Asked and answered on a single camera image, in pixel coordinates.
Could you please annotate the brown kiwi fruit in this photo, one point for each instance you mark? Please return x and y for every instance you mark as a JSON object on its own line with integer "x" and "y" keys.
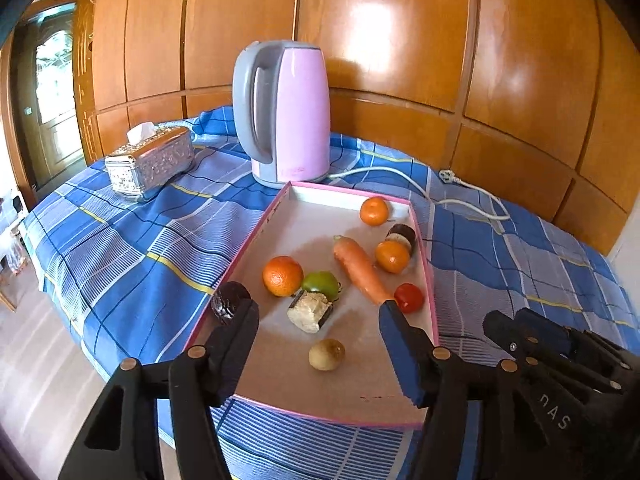
{"x": 326, "y": 355}

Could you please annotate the pink edged white tray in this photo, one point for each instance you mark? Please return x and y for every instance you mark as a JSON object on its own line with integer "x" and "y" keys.
{"x": 302, "y": 222}

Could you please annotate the pink electric kettle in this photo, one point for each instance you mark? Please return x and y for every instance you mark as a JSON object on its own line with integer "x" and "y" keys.
{"x": 281, "y": 111}

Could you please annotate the orange carrot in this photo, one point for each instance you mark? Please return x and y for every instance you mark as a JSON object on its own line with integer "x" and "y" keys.
{"x": 360, "y": 270}

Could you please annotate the orange fruit in tray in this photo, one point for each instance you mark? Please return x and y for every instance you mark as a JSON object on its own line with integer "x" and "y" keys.
{"x": 392, "y": 256}

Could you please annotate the wooden door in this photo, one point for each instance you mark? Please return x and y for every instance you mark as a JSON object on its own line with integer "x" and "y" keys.
{"x": 42, "y": 87}

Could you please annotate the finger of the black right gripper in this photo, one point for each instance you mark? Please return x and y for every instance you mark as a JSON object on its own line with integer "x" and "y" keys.
{"x": 503, "y": 331}
{"x": 581, "y": 347}

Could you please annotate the dark eggplant piece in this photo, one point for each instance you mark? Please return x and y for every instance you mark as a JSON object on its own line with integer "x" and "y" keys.
{"x": 404, "y": 235}

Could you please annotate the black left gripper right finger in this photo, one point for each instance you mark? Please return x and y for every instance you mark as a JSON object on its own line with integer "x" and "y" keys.
{"x": 460, "y": 436}

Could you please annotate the green tomato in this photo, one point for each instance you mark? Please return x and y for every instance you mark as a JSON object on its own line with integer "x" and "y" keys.
{"x": 323, "y": 282}

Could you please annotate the red tomato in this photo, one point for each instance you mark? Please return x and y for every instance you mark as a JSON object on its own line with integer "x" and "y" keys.
{"x": 409, "y": 298}

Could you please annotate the orange mandarin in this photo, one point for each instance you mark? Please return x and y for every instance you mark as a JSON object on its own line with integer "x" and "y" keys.
{"x": 374, "y": 211}

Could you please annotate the silver tissue box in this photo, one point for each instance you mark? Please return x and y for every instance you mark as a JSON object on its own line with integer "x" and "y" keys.
{"x": 152, "y": 156}

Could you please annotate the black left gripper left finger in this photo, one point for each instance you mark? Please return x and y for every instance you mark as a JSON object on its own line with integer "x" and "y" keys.
{"x": 119, "y": 438}

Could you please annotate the orange fruit near green tomato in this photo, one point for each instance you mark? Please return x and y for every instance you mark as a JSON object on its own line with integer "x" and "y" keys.
{"x": 282, "y": 276}

